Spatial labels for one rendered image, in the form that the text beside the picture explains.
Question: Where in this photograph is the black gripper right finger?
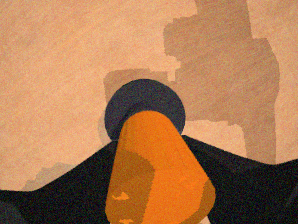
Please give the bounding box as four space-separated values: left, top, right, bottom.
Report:
181 135 298 224

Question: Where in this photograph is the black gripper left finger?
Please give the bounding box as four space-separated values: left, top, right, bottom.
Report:
0 140 118 224

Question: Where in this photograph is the orange knob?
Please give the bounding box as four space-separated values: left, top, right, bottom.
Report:
105 111 216 224

